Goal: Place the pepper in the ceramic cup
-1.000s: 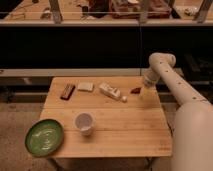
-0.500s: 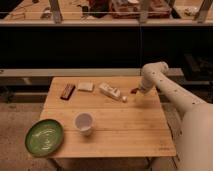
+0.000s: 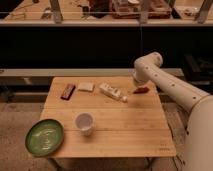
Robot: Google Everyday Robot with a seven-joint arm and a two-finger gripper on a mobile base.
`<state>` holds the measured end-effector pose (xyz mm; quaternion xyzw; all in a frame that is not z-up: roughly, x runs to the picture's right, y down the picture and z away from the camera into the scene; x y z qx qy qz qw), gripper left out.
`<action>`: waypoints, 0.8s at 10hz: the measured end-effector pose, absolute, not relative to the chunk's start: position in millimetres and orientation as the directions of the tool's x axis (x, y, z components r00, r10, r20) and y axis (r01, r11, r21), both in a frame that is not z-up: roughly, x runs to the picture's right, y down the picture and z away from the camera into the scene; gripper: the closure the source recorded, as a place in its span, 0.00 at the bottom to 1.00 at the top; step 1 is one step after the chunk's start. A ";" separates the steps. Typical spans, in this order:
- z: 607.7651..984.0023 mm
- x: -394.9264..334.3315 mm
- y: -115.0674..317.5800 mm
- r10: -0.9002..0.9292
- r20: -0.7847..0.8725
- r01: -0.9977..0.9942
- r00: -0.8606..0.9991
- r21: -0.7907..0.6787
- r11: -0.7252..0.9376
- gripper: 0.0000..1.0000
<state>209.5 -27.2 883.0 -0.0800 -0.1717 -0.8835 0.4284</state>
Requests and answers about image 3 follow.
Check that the red pepper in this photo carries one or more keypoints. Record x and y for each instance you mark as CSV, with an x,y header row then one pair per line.
x,y
141,90

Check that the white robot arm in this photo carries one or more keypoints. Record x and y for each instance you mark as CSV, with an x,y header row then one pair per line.
x,y
198,148

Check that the green plate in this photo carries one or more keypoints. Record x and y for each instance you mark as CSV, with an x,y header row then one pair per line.
x,y
44,137

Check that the white ceramic cup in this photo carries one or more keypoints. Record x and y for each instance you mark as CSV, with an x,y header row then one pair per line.
x,y
84,122

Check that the dark brown rectangular bar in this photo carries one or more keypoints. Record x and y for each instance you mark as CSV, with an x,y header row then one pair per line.
x,y
67,92

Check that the beige sponge block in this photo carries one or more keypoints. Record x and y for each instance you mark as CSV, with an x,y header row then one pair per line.
x,y
86,86

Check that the white bottle lying down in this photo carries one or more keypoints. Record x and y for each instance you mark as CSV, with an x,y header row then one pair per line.
x,y
112,92

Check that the wooden folding table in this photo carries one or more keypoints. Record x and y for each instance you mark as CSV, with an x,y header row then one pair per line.
x,y
137,128

